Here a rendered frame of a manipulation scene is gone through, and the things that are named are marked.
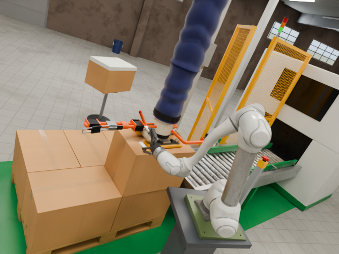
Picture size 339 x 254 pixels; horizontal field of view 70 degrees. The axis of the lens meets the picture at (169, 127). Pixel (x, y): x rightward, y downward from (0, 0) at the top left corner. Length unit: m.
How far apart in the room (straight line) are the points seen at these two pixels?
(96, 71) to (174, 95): 2.01
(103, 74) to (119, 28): 6.79
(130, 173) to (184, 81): 0.79
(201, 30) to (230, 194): 1.05
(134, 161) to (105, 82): 1.94
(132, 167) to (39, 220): 0.68
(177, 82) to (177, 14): 8.84
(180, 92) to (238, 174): 0.77
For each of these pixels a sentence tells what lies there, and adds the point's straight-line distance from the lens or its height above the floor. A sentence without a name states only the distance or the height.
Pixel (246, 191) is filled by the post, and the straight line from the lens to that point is 2.64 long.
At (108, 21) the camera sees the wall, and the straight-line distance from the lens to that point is 10.23.
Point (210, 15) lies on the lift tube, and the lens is 1.75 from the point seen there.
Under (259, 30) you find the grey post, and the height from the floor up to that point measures 2.22.
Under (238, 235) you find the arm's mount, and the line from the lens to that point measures 1.87.
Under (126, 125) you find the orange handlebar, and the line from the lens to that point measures 1.80.
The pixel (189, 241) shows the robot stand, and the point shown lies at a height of 0.75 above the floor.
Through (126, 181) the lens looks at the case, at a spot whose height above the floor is 0.69.
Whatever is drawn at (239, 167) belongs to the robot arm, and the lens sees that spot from 1.36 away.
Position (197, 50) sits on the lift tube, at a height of 1.75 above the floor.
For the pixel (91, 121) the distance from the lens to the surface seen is 1.70.
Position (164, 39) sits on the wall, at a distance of 10.57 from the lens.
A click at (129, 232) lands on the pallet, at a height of 0.02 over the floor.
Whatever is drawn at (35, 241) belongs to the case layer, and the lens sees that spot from 2.03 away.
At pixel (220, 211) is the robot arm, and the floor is 1.01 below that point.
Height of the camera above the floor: 1.88
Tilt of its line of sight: 23 degrees down
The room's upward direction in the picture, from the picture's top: 22 degrees clockwise
